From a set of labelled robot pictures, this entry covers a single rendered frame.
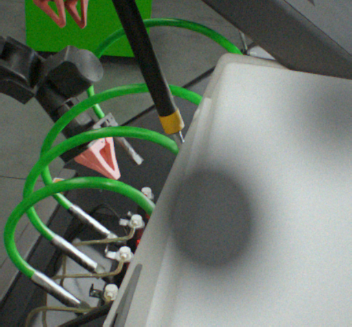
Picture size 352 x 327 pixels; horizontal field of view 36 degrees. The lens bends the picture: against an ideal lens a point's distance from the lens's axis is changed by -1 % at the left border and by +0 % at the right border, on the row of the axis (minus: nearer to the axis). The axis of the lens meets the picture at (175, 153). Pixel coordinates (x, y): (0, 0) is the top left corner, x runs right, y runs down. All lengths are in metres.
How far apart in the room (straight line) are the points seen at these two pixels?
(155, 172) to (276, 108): 0.96
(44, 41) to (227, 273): 4.19
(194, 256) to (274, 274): 0.03
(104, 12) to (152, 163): 3.05
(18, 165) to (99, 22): 1.59
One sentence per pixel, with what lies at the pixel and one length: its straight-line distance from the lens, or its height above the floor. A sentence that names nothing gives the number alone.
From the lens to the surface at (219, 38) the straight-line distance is 0.84.
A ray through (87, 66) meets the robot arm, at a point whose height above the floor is 1.36.
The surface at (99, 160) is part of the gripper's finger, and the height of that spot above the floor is 1.21.
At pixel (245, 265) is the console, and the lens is 0.22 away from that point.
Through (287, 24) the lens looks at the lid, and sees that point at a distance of 0.40.
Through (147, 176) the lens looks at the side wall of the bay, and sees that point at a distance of 1.30.
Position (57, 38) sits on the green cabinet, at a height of 0.20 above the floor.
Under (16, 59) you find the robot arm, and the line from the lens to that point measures 0.88.
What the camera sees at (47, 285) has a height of 1.14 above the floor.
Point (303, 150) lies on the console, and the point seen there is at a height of 1.55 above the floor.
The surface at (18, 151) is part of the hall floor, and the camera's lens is 3.23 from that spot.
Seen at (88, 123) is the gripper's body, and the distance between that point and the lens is 0.90.
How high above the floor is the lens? 1.69
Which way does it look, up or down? 31 degrees down
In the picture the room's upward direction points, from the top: 7 degrees clockwise
